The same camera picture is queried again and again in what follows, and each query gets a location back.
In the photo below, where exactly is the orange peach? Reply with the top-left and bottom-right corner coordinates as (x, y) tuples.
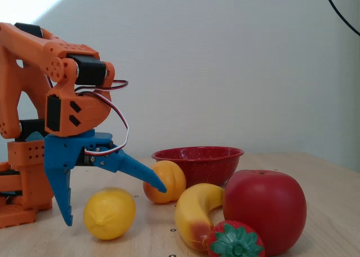
(142, 160), (187, 204)

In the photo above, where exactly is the white red black servo wire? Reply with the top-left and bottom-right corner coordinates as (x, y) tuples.
(74, 79), (130, 157)

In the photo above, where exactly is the black hanging cable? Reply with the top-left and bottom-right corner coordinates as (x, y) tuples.
(322, 0), (360, 37)

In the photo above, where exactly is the yellow lemon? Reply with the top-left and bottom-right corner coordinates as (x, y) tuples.
(83, 187), (136, 240)

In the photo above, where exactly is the yellow banana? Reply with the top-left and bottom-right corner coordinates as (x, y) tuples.
(174, 183), (226, 254)

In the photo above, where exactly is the red strawberry with green leaves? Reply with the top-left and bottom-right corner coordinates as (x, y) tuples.
(207, 220), (266, 257)

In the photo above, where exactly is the red speckled bowl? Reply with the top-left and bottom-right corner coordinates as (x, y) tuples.
(151, 146), (245, 188)

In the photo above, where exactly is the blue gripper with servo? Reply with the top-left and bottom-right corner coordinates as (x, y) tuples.
(44, 129), (168, 227)

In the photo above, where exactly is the red apple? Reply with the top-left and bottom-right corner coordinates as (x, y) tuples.
(223, 169), (307, 256)

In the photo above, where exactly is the orange robot base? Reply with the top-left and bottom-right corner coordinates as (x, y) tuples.
(0, 119), (55, 229)

